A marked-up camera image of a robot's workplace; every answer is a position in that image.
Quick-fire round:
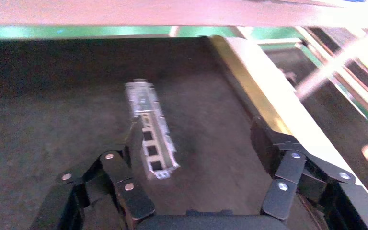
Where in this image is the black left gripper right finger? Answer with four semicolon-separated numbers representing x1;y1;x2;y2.
250;116;357;222

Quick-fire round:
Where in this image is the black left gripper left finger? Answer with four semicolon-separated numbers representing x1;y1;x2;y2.
30;115;156;230

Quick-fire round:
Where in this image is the silver slotted metal channel part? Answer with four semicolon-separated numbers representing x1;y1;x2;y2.
125;79;181;181

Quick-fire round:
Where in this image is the brass edge strip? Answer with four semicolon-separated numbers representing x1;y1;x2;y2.
209;34;368;230

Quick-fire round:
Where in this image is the white tube railing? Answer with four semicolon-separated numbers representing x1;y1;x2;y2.
295;30;368;101

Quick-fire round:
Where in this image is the white table frame beam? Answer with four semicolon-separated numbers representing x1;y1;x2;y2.
0;0;368;29

